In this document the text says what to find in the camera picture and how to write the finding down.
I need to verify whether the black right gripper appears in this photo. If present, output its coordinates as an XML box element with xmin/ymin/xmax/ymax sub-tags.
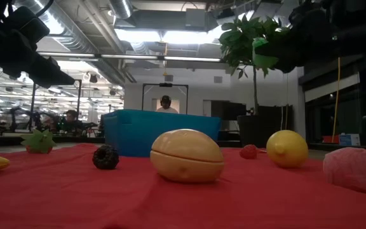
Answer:
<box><xmin>254</xmin><ymin>6</ymin><xmax>339</xmax><ymax>74</ymax></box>

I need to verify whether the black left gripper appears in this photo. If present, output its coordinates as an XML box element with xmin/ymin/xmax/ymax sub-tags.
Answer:
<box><xmin>0</xmin><ymin>28</ymin><xmax>76</xmax><ymax>89</ymax></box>

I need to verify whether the toy strawberry with green leaves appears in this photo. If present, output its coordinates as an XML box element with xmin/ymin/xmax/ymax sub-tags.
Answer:
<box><xmin>20</xmin><ymin>128</ymin><xmax>57</xmax><ymax>155</ymax></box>

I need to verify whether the yellow toy lemon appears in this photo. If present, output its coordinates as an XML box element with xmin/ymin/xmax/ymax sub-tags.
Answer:
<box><xmin>266</xmin><ymin>129</ymin><xmax>309</xmax><ymax>169</ymax></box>

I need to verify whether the red toy raspberry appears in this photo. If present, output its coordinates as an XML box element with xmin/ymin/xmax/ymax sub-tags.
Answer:
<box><xmin>239</xmin><ymin>144</ymin><xmax>259</xmax><ymax>160</ymax></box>

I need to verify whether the blue plastic tupperware container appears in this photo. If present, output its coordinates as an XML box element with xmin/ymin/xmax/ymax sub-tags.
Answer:
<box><xmin>102</xmin><ymin>109</ymin><xmax>222</xmax><ymax>158</ymax></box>

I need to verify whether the green artificial plant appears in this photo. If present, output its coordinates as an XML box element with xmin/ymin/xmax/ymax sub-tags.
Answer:
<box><xmin>218</xmin><ymin>14</ymin><xmax>294</xmax><ymax>117</ymax></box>

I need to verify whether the dark cabinet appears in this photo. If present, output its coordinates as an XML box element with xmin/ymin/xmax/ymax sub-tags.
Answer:
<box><xmin>210</xmin><ymin>101</ymin><xmax>248</xmax><ymax>121</ymax></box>

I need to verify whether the long ceiling light strip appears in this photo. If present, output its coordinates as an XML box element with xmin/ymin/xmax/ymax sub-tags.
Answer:
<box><xmin>36</xmin><ymin>50</ymin><xmax>222</xmax><ymax>63</ymax></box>

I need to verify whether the black plant pot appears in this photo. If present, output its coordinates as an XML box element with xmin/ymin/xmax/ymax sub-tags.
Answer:
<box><xmin>236</xmin><ymin>114</ymin><xmax>275</xmax><ymax>149</ymax></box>

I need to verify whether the dark toy blackberry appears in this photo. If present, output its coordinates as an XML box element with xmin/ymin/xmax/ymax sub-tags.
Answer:
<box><xmin>91</xmin><ymin>144</ymin><xmax>120</xmax><ymax>170</ymax></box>

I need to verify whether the blue and white box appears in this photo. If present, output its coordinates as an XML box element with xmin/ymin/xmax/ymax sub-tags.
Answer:
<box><xmin>338</xmin><ymin>133</ymin><xmax>361</xmax><ymax>147</ymax></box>

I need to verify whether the black doorway shaped stand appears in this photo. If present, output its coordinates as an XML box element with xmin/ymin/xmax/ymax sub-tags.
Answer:
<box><xmin>141</xmin><ymin>83</ymin><xmax>189</xmax><ymax>115</ymax></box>

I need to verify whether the person with headphones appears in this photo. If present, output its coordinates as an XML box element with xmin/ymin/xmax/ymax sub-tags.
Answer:
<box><xmin>156</xmin><ymin>95</ymin><xmax>180</xmax><ymax>115</ymax></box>

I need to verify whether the red cloth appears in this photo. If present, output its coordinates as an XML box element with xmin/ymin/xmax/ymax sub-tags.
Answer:
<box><xmin>0</xmin><ymin>143</ymin><xmax>366</xmax><ymax>229</ymax></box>

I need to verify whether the pink toy peach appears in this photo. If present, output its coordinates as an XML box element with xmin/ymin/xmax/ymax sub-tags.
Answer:
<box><xmin>322</xmin><ymin>146</ymin><xmax>366</xmax><ymax>194</ymax></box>

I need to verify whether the tan toy potato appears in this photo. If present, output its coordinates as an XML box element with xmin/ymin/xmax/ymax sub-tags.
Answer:
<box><xmin>149</xmin><ymin>128</ymin><xmax>225</xmax><ymax>183</ymax></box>

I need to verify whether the black rig frame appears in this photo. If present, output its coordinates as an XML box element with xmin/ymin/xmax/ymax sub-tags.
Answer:
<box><xmin>29</xmin><ymin>78</ymin><xmax>83</xmax><ymax>131</ymax></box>

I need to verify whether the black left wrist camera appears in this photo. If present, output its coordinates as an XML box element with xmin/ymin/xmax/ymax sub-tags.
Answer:
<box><xmin>7</xmin><ymin>5</ymin><xmax>51</xmax><ymax>45</ymax></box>

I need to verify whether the yellow hanging cable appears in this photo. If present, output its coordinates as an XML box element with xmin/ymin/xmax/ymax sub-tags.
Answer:
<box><xmin>330</xmin><ymin>57</ymin><xmax>342</xmax><ymax>144</ymax></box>

